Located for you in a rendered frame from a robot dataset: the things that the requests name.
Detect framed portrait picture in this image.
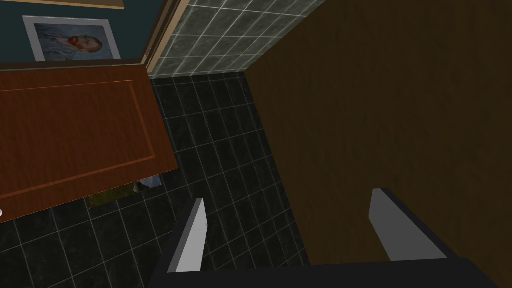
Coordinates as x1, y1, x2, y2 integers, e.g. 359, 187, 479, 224
21, 15, 122, 63

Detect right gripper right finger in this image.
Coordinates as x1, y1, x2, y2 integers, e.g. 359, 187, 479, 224
368, 187, 460, 263

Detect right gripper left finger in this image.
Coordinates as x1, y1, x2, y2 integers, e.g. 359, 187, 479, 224
158, 197, 209, 275

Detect green and blue picture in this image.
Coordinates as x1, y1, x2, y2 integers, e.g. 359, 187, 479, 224
83, 174, 163, 210

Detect reddish brown wooden door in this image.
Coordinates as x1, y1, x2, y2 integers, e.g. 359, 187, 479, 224
0, 63, 179, 223

